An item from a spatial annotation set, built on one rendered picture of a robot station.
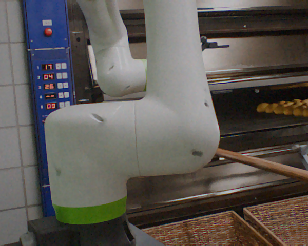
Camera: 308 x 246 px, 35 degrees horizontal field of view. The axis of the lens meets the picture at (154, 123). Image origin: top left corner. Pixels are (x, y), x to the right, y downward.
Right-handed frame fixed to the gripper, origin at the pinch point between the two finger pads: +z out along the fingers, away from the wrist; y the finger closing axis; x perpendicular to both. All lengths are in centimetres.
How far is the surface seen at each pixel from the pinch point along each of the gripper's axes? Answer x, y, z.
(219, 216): -52, 64, 24
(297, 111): -89, 28, 98
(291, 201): -51, 64, 62
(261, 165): 9.5, 29.0, 4.9
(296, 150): -18, 33, 39
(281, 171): 18.7, 29.3, 4.9
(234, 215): -50, 65, 30
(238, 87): -40, 8, 30
